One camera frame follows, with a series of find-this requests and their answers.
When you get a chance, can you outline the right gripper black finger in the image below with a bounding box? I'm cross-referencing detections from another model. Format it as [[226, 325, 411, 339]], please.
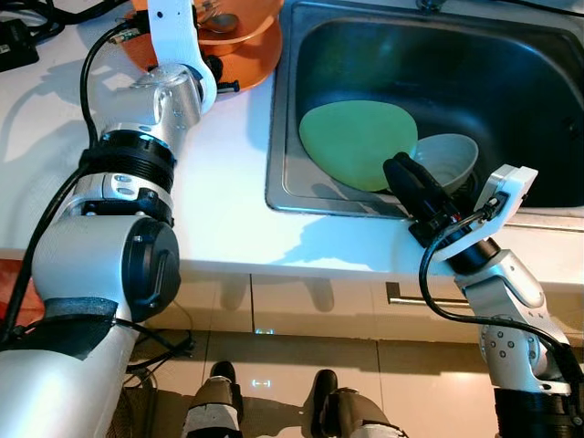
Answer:
[[383, 155, 439, 224], [401, 155, 457, 223]]

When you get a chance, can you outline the orange bowl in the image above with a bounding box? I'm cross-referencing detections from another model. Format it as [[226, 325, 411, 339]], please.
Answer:
[[132, 0, 284, 45]]

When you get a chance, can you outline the white kitchen cabinet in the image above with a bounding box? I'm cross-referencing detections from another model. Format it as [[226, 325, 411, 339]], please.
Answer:
[[119, 269, 584, 375]]

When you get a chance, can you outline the orange plate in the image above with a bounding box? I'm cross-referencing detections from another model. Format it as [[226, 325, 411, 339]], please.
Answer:
[[121, 18, 284, 92]]

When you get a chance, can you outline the grey bowl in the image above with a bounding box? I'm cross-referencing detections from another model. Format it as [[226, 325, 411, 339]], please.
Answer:
[[404, 134, 481, 197]]

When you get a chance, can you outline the silver metal spoon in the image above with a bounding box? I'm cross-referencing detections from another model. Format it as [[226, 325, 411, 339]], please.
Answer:
[[196, 11, 241, 36]]

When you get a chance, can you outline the green plate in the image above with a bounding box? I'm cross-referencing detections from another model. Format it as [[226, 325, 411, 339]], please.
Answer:
[[299, 102, 419, 193]]

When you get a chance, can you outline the stainless steel sink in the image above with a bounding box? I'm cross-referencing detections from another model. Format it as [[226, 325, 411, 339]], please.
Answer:
[[265, 0, 584, 220]]

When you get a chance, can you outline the black power strip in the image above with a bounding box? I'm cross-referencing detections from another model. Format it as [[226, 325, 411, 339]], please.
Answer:
[[0, 16, 42, 74]]

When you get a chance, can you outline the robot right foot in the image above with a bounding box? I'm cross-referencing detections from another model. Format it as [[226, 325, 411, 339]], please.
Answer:
[[306, 370, 407, 438]]

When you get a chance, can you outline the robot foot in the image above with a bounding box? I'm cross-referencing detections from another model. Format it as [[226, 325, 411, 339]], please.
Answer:
[[306, 370, 407, 438], [182, 360, 243, 438]]

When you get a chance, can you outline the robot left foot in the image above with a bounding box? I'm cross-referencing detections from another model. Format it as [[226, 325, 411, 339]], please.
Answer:
[[182, 360, 243, 438]]

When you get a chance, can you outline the red plastic bag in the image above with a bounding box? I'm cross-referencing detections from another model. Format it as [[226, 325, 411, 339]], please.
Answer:
[[0, 258, 45, 329]]

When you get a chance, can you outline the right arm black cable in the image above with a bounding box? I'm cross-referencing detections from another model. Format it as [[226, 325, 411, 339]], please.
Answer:
[[420, 208, 576, 375]]

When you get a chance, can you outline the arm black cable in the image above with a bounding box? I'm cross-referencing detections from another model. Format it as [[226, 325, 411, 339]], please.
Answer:
[[420, 208, 576, 375], [0, 23, 151, 352]]

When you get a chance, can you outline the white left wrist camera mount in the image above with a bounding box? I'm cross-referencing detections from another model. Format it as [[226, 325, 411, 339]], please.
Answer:
[[146, 0, 218, 115]]

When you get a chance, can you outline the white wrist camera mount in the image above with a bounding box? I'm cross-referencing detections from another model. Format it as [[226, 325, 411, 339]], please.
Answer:
[[146, 0, 218, 115], [429, 166, 539, 266]]

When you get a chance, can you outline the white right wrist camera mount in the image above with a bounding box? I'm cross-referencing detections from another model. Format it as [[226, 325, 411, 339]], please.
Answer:
[[429, 166, 539, 266]]

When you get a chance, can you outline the silver cabinet handle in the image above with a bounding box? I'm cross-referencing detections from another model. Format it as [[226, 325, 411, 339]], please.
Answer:
[[385, 282, 475, 309]]

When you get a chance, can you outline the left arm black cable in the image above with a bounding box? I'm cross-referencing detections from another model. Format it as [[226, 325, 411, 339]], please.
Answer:
[[0, 23, 151, 352]]

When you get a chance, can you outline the wire fan guard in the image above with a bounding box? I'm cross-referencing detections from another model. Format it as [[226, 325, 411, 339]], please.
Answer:
[[109, 363, 197, 438]]

